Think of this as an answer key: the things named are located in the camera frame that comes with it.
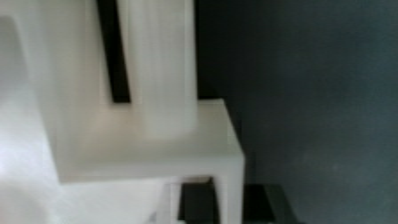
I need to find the white chair seat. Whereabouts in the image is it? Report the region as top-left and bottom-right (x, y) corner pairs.
(0, 0), (248, 224)

